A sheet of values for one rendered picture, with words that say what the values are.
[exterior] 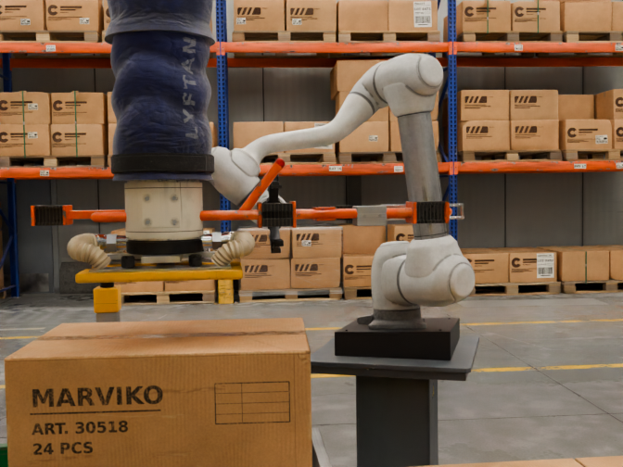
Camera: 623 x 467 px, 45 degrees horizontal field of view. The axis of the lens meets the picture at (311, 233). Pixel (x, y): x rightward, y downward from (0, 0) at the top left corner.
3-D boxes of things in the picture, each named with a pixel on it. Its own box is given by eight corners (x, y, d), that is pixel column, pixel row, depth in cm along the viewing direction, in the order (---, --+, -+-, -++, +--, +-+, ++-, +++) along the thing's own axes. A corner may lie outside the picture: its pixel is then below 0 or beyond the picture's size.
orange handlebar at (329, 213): (38, 226, 162) (37, 209, 162) (67, 221, 192) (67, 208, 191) (455, 220, 172) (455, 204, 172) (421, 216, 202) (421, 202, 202)
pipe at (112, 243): (76, 264, 154) (75, 236, 154) (96, 255, 179) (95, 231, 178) (242, 260, 158) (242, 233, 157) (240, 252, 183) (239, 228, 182)
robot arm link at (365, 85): (337, 92, 237) (363, 83, 226) (369, 56, 244) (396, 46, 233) (362, 122, 242) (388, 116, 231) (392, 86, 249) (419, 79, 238)
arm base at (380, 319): (359, 322, 256) (358, 306, 256) (425, 321, 254) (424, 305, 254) (355, 330, 238) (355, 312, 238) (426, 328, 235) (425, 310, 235)
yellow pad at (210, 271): (74, 283, 152) (74, 258, 152) (83, 278, 162) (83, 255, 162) (243, 279, 156) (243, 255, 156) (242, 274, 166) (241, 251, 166)
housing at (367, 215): (357, 226, 169) (356, 206, 169) (351, 224, 176) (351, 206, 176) (387, 225, 170) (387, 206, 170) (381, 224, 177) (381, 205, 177)
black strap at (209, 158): (103, 172, 155) (102, 153, 155) (119, 175, 178) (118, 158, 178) (213, 171, 157) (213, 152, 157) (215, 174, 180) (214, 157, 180)
